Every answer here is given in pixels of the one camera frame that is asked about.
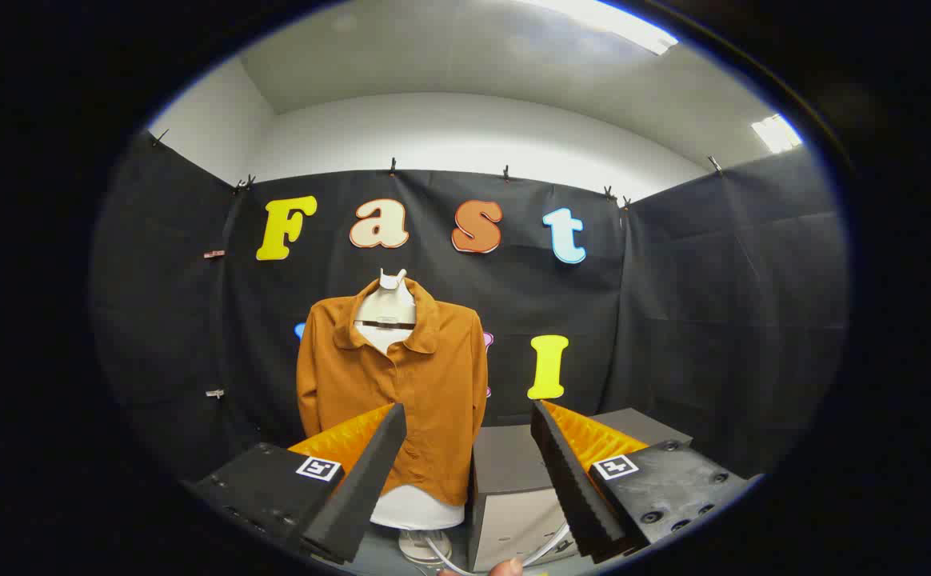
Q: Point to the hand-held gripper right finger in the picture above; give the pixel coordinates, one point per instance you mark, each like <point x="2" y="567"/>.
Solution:
<point x="569" y="480"/>

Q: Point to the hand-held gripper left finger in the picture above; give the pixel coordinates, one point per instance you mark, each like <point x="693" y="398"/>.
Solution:
<point x="365" y="480"/>

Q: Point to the brown button shirt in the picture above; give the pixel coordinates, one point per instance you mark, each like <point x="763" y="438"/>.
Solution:
<point x="433" y="384"/>

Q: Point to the grey cabinet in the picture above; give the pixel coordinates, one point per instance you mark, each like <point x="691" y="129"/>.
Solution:
<point x="513" y="464"/>

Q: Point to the white mannequin torso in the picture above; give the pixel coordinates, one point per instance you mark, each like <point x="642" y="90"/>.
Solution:
<point x="389" y="308"/>

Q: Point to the black backdrop cloth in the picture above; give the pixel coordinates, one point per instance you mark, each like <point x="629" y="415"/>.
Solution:
<point x="673" y="320"/>

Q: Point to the small ceiling light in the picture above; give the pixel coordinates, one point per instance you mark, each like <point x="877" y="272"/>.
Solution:
<point x="777" y="132"/>

